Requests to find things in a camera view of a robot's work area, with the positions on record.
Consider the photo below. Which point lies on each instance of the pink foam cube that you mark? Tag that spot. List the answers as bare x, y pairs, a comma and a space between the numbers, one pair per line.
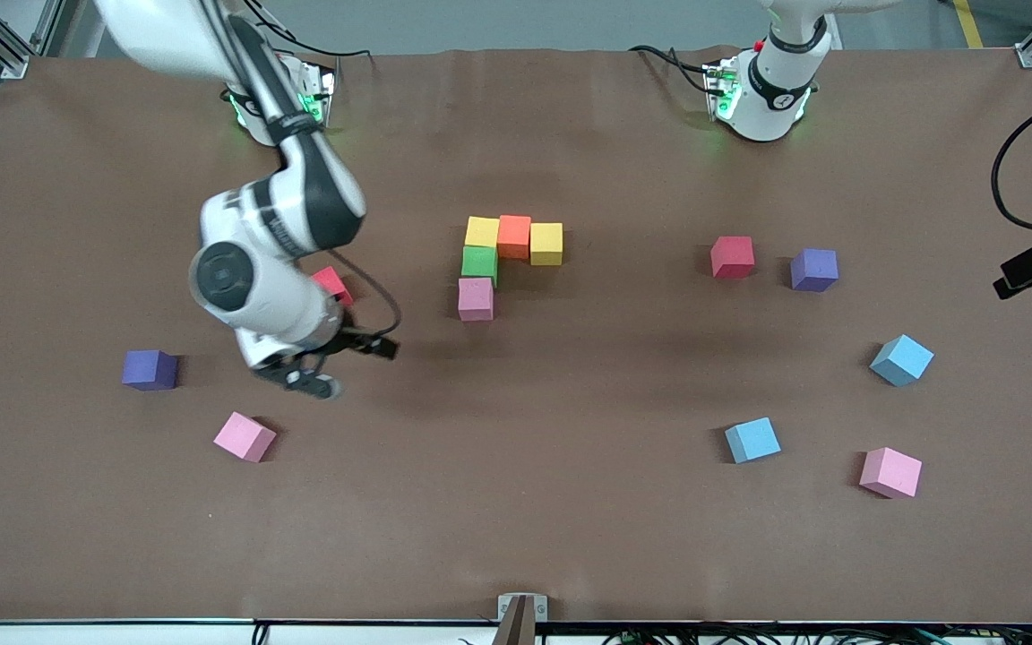
890, 472
476, 298
244, 436

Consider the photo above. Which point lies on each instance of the light blue foam cube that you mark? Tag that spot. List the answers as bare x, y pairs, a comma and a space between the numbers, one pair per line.
752, 439
901, 360

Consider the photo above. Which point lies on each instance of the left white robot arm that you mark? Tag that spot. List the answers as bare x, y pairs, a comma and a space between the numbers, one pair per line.
771, 90

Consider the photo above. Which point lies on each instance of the yellow foam cube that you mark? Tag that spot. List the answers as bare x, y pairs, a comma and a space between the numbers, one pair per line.
546, 244
482, 231

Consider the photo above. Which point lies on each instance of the rose red foam cube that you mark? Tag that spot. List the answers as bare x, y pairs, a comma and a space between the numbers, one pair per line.
732, 256

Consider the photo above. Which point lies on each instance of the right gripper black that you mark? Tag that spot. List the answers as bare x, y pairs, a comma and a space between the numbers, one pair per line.
348, 340

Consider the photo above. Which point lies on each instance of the green foam cube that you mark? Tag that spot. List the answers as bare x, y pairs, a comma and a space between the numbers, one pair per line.
479, 262

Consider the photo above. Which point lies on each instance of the brown table mat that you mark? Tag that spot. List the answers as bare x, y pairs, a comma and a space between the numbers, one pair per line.
516, 520

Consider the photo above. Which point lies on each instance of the orange foam cube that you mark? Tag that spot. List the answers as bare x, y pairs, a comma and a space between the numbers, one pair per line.
514, 235

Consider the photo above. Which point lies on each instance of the dark purple foam cube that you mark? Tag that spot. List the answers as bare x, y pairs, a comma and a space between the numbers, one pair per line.
149, 369

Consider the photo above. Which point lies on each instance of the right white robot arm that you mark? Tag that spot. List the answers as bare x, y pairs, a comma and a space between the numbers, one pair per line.
256, 305

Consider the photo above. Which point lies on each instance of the metal table edge bracket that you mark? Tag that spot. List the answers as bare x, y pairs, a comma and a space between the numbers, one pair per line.
522, 618

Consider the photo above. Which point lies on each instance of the violet foam cube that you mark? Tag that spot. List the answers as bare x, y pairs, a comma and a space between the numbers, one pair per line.
813, 269

